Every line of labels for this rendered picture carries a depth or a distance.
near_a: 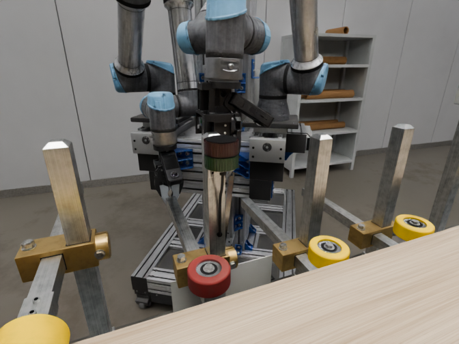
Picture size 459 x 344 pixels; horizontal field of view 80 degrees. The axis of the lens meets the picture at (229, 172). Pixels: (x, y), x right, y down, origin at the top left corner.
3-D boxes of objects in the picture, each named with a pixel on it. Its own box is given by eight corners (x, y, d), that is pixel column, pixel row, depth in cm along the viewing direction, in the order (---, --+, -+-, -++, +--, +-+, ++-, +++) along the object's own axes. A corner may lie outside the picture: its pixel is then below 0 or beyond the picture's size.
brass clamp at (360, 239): (345, 238, 80) (348, 224, 79) (380, 229, 85) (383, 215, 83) (362, 251, 75) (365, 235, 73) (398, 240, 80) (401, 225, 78)
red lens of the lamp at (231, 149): (199, 149, 49) (199, 136, 48) (231, 145, 51) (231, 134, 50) (210, 159, 44) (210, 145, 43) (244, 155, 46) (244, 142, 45)
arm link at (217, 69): (234, 60, 60) (251, 59, 52) (233, 82, 61) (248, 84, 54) (201, 58, 57) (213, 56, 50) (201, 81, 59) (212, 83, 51)
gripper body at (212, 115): (195, 136, 62) (195, 80, 58) (230, 134, 65) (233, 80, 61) (204, 144, 55) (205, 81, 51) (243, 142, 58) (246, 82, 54)
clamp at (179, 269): (173, 273, 61) (172, 254, 60) (229, 259, 66) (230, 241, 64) (179, 291, 57) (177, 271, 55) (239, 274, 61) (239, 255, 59)
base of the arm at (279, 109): (256, 115, 127) (257, 92, 123) (289, 115, 124) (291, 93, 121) (251, 120, 113) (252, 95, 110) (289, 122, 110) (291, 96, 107)
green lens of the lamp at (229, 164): (200, 162, 50) (199, 150, 49) (231, 158, 52) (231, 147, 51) (210, 173, 45) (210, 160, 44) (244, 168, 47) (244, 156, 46)
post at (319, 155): (291, 297, 79) (310, 132, 61) (302, 294, 80) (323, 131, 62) (299, 307, 76) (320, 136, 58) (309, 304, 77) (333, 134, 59)
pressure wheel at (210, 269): (186, 303, 57) (182, 257, 53) (222, 292, 59) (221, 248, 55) (195, 336, 50) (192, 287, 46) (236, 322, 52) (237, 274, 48)
